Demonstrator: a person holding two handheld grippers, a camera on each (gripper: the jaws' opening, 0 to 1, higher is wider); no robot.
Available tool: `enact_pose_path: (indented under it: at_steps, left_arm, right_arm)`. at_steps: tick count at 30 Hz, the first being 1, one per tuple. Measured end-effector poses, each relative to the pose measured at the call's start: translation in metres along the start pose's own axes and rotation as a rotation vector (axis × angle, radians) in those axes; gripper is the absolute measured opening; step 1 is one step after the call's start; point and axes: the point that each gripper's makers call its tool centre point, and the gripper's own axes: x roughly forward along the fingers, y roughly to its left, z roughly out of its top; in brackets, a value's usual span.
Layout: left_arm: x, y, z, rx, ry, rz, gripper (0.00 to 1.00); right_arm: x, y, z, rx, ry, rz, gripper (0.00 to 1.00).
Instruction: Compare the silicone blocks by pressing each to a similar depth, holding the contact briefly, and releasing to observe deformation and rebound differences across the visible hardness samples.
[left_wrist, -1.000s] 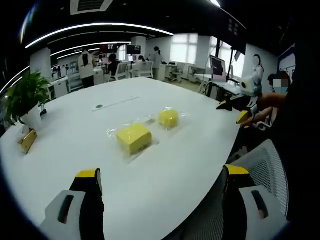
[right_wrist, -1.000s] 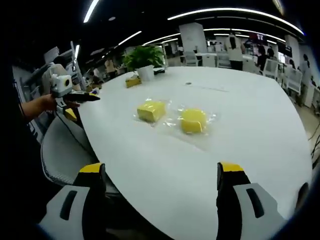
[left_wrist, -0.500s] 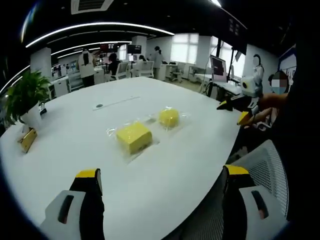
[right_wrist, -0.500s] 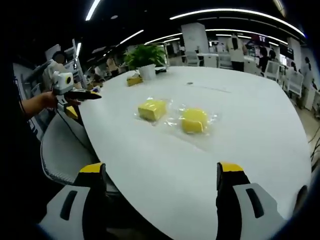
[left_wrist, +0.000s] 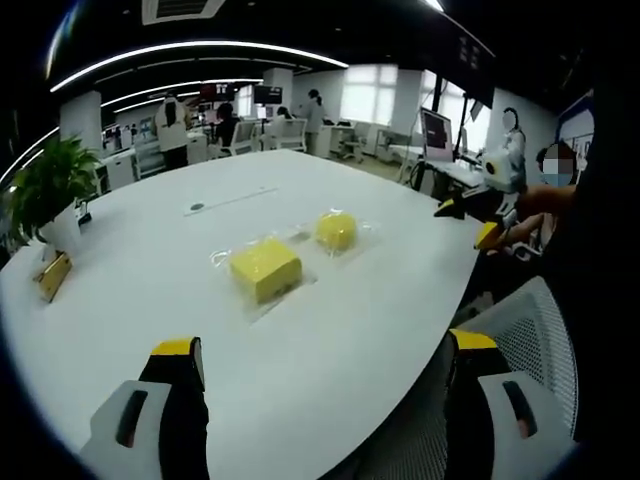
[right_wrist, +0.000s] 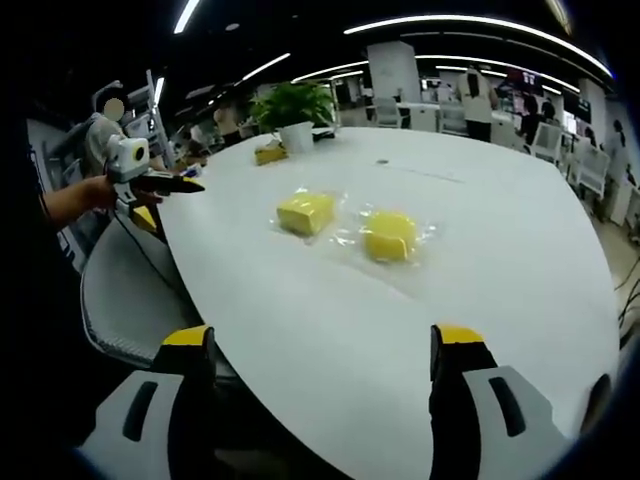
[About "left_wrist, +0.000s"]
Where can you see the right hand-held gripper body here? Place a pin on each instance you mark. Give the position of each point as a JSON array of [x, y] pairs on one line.
[[501, 172]]

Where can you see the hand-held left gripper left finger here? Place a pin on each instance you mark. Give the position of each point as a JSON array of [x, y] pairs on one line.
[[165, 400]]

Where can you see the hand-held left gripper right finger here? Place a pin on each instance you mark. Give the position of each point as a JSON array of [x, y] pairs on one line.
[[480, 400]]

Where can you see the round yellow silicone block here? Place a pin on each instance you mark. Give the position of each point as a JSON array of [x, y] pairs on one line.
[[336, 231]]

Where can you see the rectangular yellow silicone block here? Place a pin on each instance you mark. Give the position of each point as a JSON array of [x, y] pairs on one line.
[[265, 270]]

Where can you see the person's right hand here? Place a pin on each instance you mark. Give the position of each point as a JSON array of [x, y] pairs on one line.
[[535, 210]]

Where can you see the computer monitor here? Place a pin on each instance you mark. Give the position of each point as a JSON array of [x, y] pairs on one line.
[[437, 135]]

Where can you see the white mesh office chair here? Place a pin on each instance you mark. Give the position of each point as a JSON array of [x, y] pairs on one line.
[[530, 330]]

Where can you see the wooden name plate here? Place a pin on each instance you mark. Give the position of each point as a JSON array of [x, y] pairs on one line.
[[52, 276]]

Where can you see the small black clip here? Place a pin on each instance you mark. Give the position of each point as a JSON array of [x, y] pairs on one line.
[[85, 217]]

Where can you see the green potted plant white pot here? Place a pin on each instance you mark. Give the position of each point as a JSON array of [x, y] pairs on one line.
[[52, 185]]

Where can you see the ceiling air vent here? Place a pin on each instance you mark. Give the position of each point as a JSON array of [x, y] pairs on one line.
[[182, 10]]

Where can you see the wall screen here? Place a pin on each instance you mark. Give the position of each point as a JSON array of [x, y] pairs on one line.
[[268, 95], [217, 90]]

